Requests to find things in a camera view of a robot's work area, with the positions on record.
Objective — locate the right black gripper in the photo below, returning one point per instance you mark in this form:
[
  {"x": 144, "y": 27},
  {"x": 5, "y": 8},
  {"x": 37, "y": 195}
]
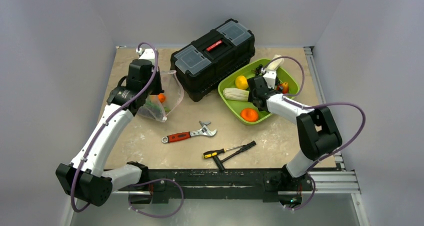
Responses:
[{"x": 257, "y": 86}]

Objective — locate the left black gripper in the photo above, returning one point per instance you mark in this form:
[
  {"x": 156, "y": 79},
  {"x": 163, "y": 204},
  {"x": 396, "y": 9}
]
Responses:
[{"x": 158, "y": 89}]

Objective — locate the toy orange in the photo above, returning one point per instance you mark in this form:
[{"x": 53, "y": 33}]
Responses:
[{"x": 249, "y": 114}]

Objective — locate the toy green bean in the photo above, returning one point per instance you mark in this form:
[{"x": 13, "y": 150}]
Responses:
[{"x": 154, "y": 104}]

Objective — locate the toy mango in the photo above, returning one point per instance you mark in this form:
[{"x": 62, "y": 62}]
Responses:
[{"x": 161, "y": 97}]

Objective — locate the clear zip top bag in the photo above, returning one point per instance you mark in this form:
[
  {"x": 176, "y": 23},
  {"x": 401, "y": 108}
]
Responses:
[{"x": 173, "y": 91}]

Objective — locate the toy purple eggplant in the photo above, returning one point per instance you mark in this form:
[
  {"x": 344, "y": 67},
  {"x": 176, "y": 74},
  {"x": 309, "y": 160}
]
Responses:
[{"x": 153, "y": 112}]

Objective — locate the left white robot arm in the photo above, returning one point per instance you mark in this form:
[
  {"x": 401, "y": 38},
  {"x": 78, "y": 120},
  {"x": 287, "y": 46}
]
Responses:
[{"x": 85, "y": 177}]

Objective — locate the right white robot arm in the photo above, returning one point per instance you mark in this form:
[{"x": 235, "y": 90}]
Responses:
[{"x": 318, "y": 133}]

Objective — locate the toy yellow lemon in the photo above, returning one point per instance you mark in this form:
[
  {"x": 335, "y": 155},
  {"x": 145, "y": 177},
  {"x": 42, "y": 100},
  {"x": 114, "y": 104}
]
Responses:
[{"x": 241, "y": 82}]

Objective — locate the toy black grapes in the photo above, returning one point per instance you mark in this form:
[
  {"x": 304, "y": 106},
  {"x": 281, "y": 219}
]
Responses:
[{"x": 260, "y": 70}]

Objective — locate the toy leek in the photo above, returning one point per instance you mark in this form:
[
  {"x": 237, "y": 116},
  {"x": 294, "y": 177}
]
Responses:
[{"x": 236, "y": 94}]

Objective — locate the green plastic tray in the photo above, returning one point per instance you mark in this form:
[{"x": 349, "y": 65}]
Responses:
[{"x": 248, "y": 71}]

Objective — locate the toy bok choy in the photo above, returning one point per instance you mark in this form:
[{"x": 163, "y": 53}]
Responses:
[{"x": 276, "y": 64}]

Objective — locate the black plastic toolbox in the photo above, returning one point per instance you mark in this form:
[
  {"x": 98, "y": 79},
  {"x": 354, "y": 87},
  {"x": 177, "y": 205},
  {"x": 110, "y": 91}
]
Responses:
[{"x": 205, "y": 62}]

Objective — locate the yellow black screwdriver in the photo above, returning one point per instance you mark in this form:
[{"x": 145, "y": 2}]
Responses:
[{"x": 211, "y": 153}]

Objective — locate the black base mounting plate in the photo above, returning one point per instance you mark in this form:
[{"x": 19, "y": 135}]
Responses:
[{"x": 266, "y": 184}]

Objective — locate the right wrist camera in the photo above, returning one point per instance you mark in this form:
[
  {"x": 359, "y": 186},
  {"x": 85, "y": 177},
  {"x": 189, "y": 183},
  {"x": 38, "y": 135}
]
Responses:
[{"x": 270, "y": 77}]

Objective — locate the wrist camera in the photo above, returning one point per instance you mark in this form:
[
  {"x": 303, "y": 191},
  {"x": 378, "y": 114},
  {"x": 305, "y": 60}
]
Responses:
[
  {"x": 147, "y": 54},
  {"x": 270, "y": 77}
]

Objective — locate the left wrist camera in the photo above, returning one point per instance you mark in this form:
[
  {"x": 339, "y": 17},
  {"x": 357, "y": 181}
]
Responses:
[{"x": 147, "y": 54}]

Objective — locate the black T-handle tool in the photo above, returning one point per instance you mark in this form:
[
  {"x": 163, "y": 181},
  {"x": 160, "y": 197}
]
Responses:
[{"x": 240, "y": 149}]

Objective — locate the red handled adjustable wrench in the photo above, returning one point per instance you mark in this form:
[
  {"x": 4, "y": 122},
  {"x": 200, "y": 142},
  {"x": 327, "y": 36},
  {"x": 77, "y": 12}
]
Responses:
[{"x": 203, "y": 131}]

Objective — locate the aluminium frame rail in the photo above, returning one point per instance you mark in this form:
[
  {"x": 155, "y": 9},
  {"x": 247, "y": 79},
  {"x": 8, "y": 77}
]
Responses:
[{"x": 340, "y": 181}]

